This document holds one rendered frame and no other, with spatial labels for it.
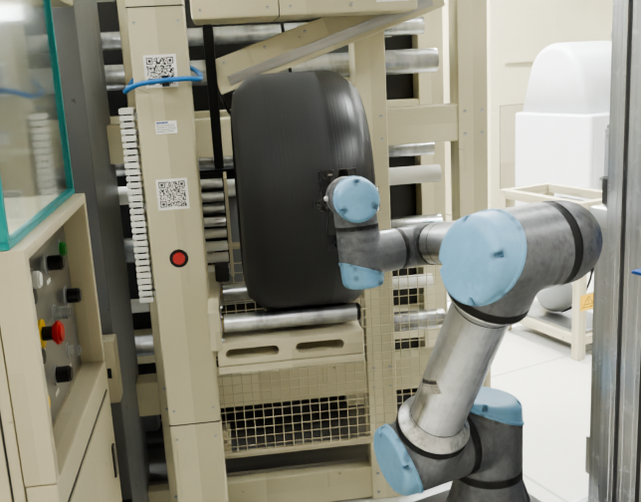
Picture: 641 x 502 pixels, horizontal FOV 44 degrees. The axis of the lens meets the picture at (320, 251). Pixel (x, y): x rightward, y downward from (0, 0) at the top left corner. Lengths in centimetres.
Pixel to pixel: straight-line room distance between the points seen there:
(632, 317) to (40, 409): 90
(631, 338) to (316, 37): 138
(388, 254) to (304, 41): 109
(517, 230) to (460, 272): 9
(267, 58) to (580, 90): 365
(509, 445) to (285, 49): 137
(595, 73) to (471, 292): 487
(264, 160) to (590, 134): 406
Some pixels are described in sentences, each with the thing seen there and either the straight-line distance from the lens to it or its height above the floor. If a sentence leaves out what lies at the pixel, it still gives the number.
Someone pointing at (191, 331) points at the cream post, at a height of 87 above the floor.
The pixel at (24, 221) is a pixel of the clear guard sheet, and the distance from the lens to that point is 134.
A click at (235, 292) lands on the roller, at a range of 221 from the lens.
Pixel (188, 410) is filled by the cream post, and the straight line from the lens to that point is 211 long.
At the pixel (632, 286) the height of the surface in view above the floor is 116.
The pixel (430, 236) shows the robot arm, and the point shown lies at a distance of 136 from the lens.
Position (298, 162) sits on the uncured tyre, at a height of 130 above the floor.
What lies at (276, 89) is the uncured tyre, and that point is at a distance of 188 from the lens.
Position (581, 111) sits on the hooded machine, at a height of 111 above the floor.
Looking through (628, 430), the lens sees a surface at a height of 92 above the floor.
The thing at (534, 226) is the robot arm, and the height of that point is 129.
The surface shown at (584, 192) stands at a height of 78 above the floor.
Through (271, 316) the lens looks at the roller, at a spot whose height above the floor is 91.
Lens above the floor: 150
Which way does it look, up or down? 13 degrees down
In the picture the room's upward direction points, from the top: 3 degrees counter-clockwise
